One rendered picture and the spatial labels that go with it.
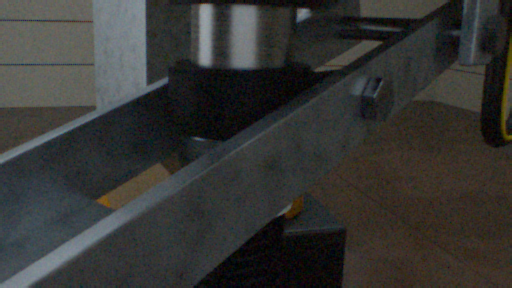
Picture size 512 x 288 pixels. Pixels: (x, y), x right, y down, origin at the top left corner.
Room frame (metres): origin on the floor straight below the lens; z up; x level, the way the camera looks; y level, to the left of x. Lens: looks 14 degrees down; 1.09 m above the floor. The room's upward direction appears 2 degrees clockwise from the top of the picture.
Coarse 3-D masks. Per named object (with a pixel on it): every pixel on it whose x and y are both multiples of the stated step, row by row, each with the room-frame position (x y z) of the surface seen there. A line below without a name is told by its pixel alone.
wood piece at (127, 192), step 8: (152, 168) 0.84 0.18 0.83; (160, 168) 0.84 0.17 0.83; (144, 176) 0.79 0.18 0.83; (152, 176) 0.80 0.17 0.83; (160, 176) 0.80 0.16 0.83; (168, 176) 0.80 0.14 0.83; (128, 184) 0.75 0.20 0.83; (136, 184) 0.75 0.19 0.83; (144, 184) 0.75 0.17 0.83; (152, 184) 0.75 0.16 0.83; (112, 192) 0.75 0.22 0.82; (120, 192) 0.71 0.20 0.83; (128, 192) 0.71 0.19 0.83; (136, 192) 0.72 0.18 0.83; (144, 192) 0.72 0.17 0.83; (112, 200) 0.75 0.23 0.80; (120, 200) 0.68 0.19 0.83; (128, 200) 0.68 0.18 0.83; (112, 208) 0.75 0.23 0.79
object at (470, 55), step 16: (464, 0) 0.41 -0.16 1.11; (480, 0) 0.40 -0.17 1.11; (496, 0) 0.43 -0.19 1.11; (464, 16) 0.40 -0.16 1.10; (480, 16) 0.40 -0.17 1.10; (464, 32) 0.40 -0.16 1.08; (480, 32) 0.40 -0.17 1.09; (464, 48) 0.40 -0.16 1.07; (480, 48) 0.41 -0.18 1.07; (464, 64) 0.40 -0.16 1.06; (480, 64) 0.42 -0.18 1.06
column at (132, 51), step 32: (96, 0) 1.01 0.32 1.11; (128, 0) 0.93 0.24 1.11; (160, 0) 0.92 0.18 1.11; (96, 32) 1.02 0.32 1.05; (128, 32) 0.93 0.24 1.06; (160, 32) 0.92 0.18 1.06; (96, 64) 1.02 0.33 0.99; (128, 64) 0.94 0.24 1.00; (160, 64) 0.92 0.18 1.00; (96, 96) 1.02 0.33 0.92
